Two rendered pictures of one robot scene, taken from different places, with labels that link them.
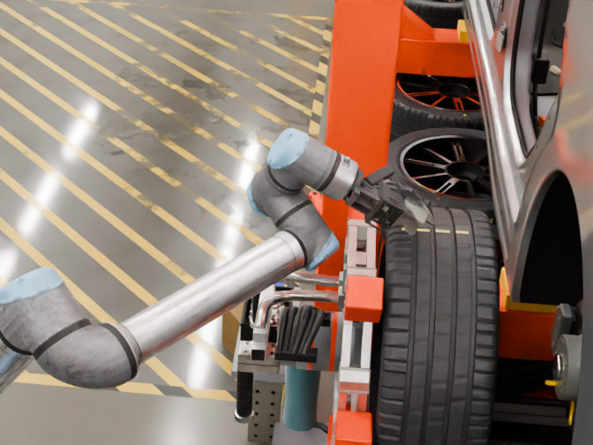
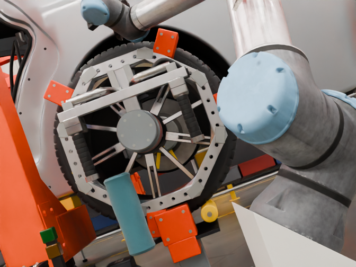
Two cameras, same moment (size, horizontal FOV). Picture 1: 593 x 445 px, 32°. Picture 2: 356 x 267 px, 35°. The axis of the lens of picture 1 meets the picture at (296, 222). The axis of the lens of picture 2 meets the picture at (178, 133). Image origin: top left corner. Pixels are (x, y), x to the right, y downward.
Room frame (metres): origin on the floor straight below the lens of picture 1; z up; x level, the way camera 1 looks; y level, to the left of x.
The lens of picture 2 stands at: (1.84, 1.81, 0.71)
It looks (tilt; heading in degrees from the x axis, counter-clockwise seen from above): 3 degrees up; 269
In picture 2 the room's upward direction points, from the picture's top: 20 degrees counter-clockwise
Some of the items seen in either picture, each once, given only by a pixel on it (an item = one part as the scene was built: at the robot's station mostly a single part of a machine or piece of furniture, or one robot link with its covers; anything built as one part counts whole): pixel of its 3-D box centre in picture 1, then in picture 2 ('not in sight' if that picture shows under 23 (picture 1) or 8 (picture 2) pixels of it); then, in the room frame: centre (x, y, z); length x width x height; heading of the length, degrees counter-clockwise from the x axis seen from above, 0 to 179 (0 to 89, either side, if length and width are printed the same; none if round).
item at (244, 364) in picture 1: (258, 357); (178, 87); (1.77, 0.06, 0.93); 0.09 x 0.05 x 0.05; 88
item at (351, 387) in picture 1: (352, 343); (142, 132); (1.93, -0.15, 0.85); 0.54 x 0.07 x 0.54; 178
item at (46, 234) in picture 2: not in sight; (49, 234); (2.29, 0.08, 0.64); 0.04 x 0.04 x 0.04; 88
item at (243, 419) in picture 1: (244, 390); (189, 117); (1.77, 0.09, 0.83); 0.04 x 0.04 x 0.16
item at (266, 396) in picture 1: (266, 381); not in sight; (2.52, 0.07, 0.21); 0.10 x 0.10 x 0.42; 88
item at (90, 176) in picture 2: (259, 300); (84, 156); (2.11, 0.08, 0.83); 0.04 x 0.04 x 0.16
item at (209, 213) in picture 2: not in sight; (208, 210); (1.81, -0.24, 0.51); 0.29 x 0.06 x 0.06; 88
